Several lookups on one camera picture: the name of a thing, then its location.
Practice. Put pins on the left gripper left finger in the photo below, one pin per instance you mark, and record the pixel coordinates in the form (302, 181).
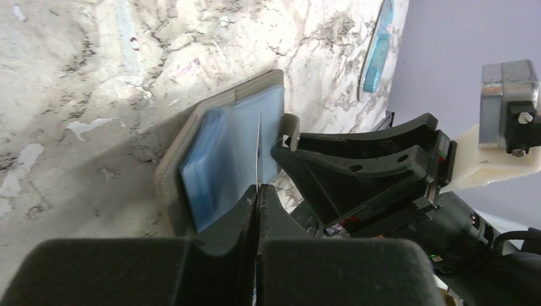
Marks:
(214, 267)

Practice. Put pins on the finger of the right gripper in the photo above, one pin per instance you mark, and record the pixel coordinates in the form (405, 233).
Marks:
(421, 131)

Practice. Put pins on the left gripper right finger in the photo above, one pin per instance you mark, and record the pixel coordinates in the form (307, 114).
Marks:
(294, 268)

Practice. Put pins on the white credit card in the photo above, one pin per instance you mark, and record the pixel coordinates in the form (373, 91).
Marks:
(258, 165)

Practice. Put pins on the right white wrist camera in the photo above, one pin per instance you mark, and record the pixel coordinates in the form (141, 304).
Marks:
(505, 144)

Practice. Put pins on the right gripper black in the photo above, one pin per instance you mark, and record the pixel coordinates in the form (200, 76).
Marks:
(399, 196)

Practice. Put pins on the grey leather card holder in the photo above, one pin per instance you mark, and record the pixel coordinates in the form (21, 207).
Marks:
(211, 161)

